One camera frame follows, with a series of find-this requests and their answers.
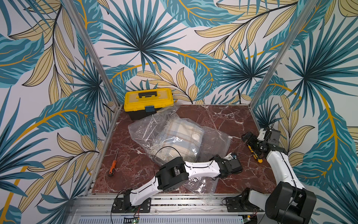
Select yellow black toolbox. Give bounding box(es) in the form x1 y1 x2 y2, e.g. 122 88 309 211
124 88 174 120

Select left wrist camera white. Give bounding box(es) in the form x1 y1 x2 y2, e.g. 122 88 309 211
229 153 239 161

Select left aluminium frame post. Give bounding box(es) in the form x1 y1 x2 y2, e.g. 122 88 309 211
63 0 120 109

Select yellow utility knife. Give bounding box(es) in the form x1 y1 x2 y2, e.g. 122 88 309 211
248 145 263 163

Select beige plaid blanket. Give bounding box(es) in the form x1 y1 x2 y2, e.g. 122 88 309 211
154 118 204 165

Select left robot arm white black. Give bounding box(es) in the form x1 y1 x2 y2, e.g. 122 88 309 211
122 155 243 211

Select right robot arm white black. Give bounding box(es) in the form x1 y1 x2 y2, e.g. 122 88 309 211
241 128 317 224

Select orange handled screwdriver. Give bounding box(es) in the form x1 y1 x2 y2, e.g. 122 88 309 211
108 149 119 177

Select aluminium frame post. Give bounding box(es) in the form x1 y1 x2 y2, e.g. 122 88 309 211
63 0 120 109
249 1 318 110

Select aluminium front rail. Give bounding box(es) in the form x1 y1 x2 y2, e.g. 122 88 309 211
65 193 275 224

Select white round bag valve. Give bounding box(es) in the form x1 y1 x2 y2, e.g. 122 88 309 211
192 133 200 141

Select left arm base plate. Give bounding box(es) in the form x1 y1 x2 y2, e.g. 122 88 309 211
111 198 152 214

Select clear plastic vacuum bag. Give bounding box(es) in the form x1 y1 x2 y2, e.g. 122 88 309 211
125 106 237 205

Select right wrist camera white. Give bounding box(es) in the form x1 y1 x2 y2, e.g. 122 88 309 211
257 128 267 141

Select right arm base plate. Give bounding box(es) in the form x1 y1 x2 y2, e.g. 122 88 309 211
223 196 263 213

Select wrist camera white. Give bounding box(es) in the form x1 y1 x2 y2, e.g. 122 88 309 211
229 153 239 161
257 128 267 141

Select right aluminium frame post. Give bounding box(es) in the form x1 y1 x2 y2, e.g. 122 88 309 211
249 1 318 110

